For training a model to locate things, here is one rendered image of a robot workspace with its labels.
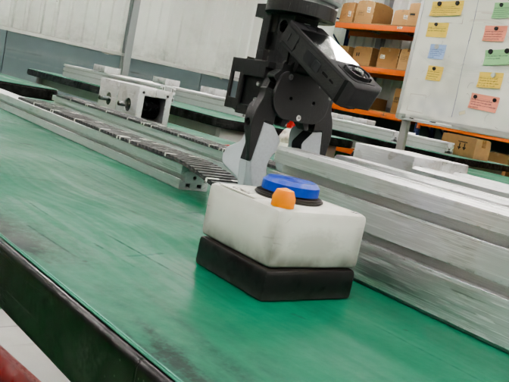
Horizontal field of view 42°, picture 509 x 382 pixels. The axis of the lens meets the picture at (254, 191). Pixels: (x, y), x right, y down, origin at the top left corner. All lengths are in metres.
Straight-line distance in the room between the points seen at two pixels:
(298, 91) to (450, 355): 0.33
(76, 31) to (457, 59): 9.31
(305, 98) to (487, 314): 0.30
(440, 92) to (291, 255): 3.64
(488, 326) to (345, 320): 0.09
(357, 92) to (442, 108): 3.43
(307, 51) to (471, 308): 0.29
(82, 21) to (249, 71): 11.94
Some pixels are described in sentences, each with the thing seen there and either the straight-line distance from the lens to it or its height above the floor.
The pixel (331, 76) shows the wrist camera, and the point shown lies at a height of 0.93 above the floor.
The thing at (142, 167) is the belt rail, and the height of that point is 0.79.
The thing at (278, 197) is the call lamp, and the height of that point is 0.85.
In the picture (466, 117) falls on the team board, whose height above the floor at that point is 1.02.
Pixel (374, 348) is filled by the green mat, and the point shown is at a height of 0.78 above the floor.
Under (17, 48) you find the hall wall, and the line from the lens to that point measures 12.12.
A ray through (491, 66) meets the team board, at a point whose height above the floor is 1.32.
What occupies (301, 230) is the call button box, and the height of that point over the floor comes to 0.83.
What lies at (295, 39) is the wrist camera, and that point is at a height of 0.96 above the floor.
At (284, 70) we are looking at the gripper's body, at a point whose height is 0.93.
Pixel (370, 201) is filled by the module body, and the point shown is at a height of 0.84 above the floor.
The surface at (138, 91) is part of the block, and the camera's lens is 1.56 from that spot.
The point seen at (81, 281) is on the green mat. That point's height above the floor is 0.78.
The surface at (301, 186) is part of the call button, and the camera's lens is 0.44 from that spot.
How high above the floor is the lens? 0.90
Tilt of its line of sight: 8 degrees down
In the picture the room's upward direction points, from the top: 12 degrees clockwise
